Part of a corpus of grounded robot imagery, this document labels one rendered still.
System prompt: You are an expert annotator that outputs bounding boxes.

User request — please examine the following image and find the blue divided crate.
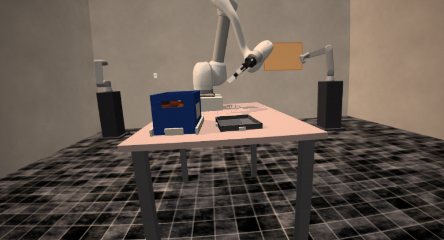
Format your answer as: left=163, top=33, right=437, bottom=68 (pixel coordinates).
left=150, top=90, right=202, bottom=135

